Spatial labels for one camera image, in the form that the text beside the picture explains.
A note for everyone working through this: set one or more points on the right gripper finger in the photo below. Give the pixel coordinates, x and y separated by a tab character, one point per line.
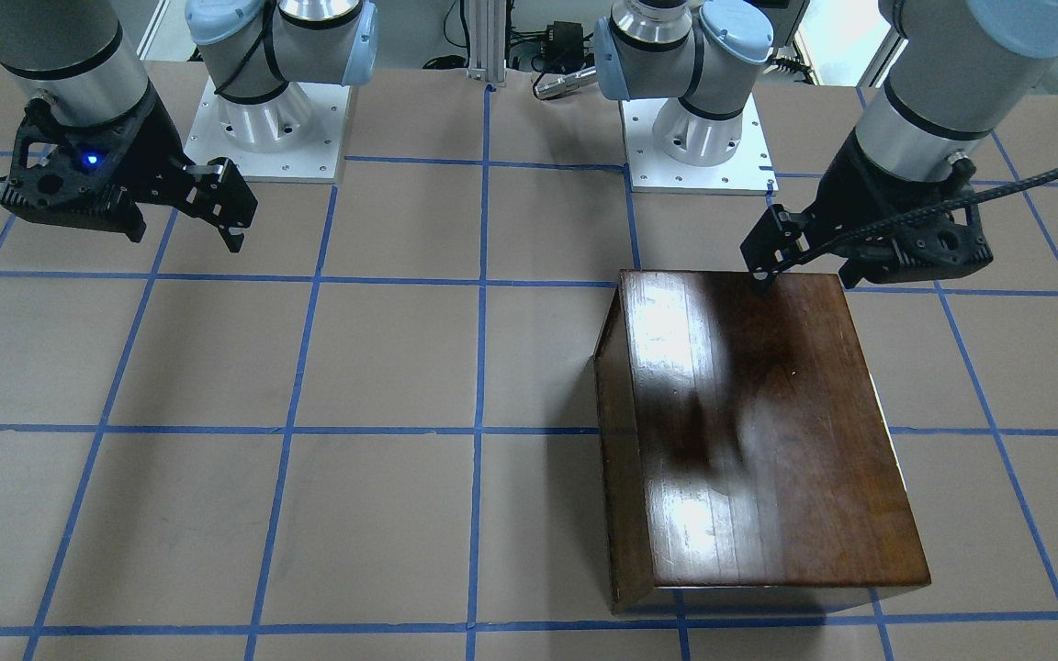
218	195

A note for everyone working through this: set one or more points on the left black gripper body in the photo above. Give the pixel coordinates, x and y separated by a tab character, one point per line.
849	189

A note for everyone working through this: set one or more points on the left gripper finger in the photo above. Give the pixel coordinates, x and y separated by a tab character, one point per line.
771	246

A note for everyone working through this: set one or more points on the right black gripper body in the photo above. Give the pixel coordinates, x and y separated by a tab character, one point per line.
154	138

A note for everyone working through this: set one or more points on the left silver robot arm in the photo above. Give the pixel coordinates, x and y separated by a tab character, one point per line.
948	72

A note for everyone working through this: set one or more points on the dark wooden drawer cabinet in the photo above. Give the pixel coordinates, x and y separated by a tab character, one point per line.
747	464

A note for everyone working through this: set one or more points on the black power adapter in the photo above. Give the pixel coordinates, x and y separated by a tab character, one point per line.
564	44

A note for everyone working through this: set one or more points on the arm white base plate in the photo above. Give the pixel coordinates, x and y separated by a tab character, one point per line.
672	151
295	138

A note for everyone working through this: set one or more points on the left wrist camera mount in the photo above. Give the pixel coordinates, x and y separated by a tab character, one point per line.
940	246

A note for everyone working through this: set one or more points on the aluminium frame post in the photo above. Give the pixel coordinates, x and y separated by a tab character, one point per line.
486	28

